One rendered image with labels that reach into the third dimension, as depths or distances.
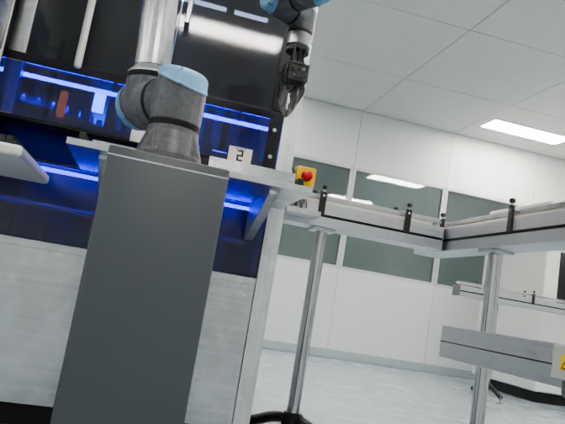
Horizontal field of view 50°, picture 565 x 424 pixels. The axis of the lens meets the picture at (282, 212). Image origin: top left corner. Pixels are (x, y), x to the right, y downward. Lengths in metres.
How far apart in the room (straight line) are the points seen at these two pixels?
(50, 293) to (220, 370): 0.62
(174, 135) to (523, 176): 7.21
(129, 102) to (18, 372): 1.02
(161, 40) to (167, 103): 0.23
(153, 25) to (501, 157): 6.93
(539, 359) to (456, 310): 5.72
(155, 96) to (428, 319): 6.37
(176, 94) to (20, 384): 1.16
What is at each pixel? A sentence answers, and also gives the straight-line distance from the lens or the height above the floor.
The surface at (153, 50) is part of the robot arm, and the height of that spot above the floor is 1.08.
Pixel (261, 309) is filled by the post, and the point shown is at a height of 0.50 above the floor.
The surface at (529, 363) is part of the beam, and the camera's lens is 2.00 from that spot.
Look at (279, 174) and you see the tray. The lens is 1.78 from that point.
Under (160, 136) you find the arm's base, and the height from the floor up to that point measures 0.84.
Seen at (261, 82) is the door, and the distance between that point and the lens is 2.25.
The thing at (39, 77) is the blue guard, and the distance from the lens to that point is 2.21.
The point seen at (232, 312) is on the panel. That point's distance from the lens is 2.11.
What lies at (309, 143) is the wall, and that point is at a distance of 7.12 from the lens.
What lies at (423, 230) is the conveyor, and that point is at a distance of 2.45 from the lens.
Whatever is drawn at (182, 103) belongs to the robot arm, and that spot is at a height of 0.93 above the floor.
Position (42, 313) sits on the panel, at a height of 0.38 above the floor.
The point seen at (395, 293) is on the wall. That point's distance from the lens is 7.31.
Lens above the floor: 0.54
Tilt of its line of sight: 8 degrees up
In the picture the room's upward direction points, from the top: 9 degrees clockwise
